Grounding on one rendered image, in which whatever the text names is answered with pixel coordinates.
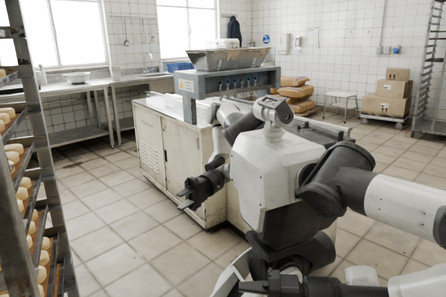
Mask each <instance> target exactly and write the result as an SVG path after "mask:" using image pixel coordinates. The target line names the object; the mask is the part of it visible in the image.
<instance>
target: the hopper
mask: <svg viewBox="0 0 446 297"><path fill-rule="evenodd" d="M270 49H271V47H240V48H212V49H198V50H184V51H185V52H186V54H187V56H188V57H189V59H190V61H191V62H192V65H193V66H194V68H195V70H197V71H203V72H216V71H223V70H237V69H244V68H257V67H260V66H261V64H262V62H263V61H264V59H265V57H266V56H267V54H268V52H269V50H270Z"/></svg>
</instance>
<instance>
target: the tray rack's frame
mask: <svg viewBox="0 0 446 297"><path fill-rule="evenodd" d="M439 1H442V2H446V0H439ZM434 4H435V0H431V8H430V13H429V21H428V26H427V34H426V38H425V46H424V51H423V58H422V63H421V71H420V76H419V83H418V89H417V96H416V101H415V109H414V113H413V121H412V126H411V131H414V135H415V132H416V131H419V132H424V133H432V134H437V135H445V136H446V122H442V121H436V116H437V110H438V105H439V98H440V95H441V88H442V83H443V77H444V73H445V66H446V49H445V56H444V60H443V67H442V71H441V78H440V82H439V89H438V94H437V101H436V105H435V112H434V116H433V120H427V119H422V120H421V121H420V122H418V123H416V124H415V120H416V114H417V107H418V101H419V95H420V88H421V81H422V78H423V76H422V75H423V67H424V66H425V58H426V52H427V45H428V38H429V33H430V32H429V31H430V29H431V21H432V14H433V7H434Z"/></svg>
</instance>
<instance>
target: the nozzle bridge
mask: <svg viewBox="0 0 446 297"><path fill-rule="evenodd" d="M258 72H259V73H260V80H259V74H258ZM251 73H252V74H253V77H256V81H258V80H259V82H258V83H256V86H254V78H253V82H252V74H251ZM237 74H238V75H239V77H240V81H241V78H242V79H243V83H245V81H246V83H245V84H244V86H243V88H240V82H239V84H238V75H237ZM245 74H246V76H245ZM230 75H231V76H232V85H231V86H229V90H226V80H228V83H229V85H230V84H231V76H230ZM222 76H224V78H223V77H222ZM248 78H250V82H252V83H251V84H250V87H249V88H248V87H247V80H248ZM224 79H225V83H224ZM234 80H236V84H238V85H237V86H236V89H234V84H233V82H234ZM219 81H221V84H222V86H223V85H224V87H222V91H219V87H218V84H219ZM174 82H175V94H177V95H181V96H182V97H183V117H184V122H187V123H189V124H191V125H195V124H197V115H196V100H199V101H200V100H205V99H206V98H210V97H218V96H223V95H231V94H236V93H244V92H249V91H257V99H259V98H261V97H263V96H264V95H265V94H268V95H271V88H275V89H277V88H280V87H281V66H266V65H261V66H260V67H257V68H244V69H237V70H223V71H216V72H203V71H197V70H181V71H174Z"/></svg>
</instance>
